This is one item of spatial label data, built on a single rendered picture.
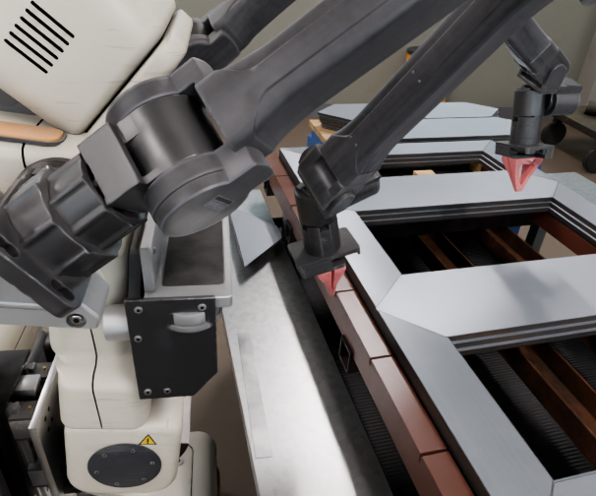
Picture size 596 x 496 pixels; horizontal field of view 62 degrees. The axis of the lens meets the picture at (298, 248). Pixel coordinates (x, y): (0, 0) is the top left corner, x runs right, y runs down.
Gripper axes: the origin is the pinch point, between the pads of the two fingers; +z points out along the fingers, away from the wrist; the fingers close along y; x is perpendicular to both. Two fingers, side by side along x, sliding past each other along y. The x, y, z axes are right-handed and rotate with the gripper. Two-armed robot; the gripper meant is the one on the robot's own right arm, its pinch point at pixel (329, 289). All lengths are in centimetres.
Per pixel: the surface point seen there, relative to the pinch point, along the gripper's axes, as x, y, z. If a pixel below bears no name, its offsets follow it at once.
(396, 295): -2.1, -12.6, 8.4
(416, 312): 3.1, -13.9, 8.7
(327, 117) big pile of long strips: -108, -35, 15
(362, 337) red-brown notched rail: 4.5, -3.1, 8.6
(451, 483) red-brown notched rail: 32.2, -3.8, 8.7
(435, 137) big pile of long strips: -80, -63, 21
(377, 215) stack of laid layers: -33.9, -22.5, 12.0
